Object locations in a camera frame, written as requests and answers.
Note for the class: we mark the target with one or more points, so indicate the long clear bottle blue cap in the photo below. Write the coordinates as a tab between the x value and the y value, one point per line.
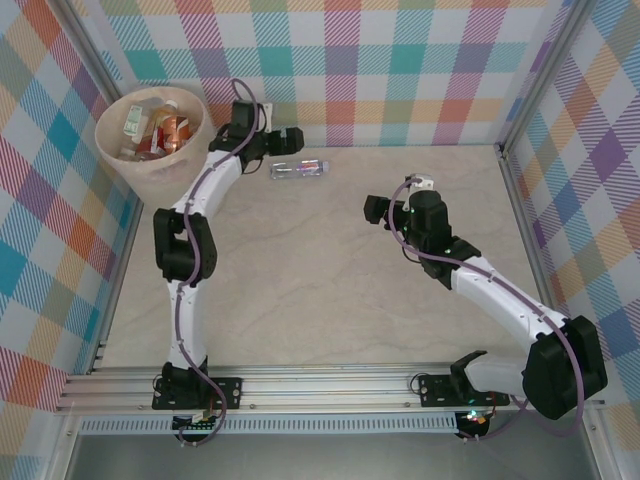
300	169

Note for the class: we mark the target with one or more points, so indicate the orange label bottle tan cap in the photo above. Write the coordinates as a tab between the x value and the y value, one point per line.
161	125

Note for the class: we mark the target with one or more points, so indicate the green label packet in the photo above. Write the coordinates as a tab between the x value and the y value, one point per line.
134	120

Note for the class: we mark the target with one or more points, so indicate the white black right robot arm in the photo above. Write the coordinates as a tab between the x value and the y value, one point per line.
560	380

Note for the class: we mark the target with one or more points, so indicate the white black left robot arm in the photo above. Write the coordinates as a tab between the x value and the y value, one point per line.
167	260

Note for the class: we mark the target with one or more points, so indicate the beige plastic bin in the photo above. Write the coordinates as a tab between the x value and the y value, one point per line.
160	180

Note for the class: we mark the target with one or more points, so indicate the black right controller board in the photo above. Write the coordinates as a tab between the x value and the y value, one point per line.
475	422

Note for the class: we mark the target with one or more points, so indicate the black controller board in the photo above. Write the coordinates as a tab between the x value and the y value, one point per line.
192	425
475	422

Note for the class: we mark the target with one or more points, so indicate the grey metal panel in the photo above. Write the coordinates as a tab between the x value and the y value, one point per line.
325	460

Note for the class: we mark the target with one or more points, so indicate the black left controller board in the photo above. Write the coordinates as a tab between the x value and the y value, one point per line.
192	425

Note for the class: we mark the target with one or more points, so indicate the aluminium side rail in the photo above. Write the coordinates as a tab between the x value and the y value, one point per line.
534	250
106	325

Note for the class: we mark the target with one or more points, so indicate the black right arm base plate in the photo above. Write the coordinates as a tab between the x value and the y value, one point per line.
435	392

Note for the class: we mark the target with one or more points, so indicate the aluminium corner post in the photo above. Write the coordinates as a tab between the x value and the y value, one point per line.
87	45
554	50

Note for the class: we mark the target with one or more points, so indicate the aluminium mounting rail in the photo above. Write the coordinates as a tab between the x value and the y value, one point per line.
325	387

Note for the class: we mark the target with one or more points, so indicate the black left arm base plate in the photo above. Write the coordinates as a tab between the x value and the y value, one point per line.
225	392

